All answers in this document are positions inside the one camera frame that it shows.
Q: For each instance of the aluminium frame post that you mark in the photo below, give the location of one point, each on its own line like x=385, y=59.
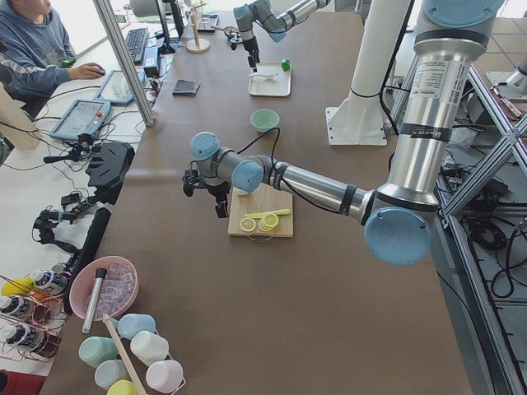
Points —
x=115, y=37

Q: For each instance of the yellow plastic knife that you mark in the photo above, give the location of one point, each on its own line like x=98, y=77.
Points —
x=258, y=215

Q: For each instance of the pink cup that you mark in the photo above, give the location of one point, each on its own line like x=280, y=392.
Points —
x=166, y=376

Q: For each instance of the yellow cup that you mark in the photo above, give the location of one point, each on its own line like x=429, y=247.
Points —
x=122, y=387

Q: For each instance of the wooden cutting board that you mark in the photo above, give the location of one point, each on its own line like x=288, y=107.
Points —
x=264, y=198

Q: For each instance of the white cup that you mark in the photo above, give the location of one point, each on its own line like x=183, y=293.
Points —
x=149, y=347

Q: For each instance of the metal scoop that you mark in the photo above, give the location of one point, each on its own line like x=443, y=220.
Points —
x=228, y=31

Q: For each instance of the green lime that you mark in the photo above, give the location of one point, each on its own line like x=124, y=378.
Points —
x=285, y=65

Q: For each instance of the pink bowl with ice cubes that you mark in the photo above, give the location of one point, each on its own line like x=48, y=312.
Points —
x=118, y=291

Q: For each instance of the blue teach pendant near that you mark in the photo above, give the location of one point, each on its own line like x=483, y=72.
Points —
x=82, y=117

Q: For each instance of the blue teach pendant far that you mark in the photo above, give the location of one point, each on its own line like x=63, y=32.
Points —
x=115, y=89

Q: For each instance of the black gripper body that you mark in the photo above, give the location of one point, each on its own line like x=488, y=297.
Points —
x=216, y=192
x=249, y=46

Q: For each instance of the cream rectangular tray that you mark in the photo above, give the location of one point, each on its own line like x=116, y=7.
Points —
x=271, y=80

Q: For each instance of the pale blue cup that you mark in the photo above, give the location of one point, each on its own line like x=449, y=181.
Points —
x=109, y=372

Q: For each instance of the black keyboard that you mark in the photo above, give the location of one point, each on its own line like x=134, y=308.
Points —
x=135, y=41

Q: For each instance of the metal muddler tube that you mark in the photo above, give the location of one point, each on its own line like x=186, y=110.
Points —
x=93, y=301

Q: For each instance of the lemon slice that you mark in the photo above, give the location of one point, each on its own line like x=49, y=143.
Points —
x=248, y=224

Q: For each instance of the blue teach pendant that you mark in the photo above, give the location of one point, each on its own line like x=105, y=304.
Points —
x=82, y=117
x=115, y=89

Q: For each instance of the copper wire bottle rack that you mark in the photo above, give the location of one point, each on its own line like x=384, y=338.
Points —
x=31, y=321

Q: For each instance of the white ceramic spoon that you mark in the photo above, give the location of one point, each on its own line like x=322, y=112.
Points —
x=264, y=76

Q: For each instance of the black bracket stand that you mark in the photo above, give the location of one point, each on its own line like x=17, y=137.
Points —
x=107, y=169

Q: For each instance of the light green bowl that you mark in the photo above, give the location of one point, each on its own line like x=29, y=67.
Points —
x=263, y=120

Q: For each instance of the mint green cup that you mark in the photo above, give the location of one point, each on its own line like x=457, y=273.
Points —
x=96, y=350

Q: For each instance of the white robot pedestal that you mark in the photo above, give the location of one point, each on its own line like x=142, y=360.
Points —
x=359, y=118

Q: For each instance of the light blue cup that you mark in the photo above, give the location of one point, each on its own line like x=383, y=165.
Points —
x=131, y=324

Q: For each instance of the grey folded cloth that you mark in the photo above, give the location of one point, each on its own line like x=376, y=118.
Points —
x=185, y=87

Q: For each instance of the wooden mug tree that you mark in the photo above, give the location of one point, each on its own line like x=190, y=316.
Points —
x=196, y=44

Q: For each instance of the stacked lemon slices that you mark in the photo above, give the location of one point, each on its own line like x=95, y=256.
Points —
x=268, y=222

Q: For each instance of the person in grey hoodie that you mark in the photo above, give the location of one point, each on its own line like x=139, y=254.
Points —
x=39, y=57

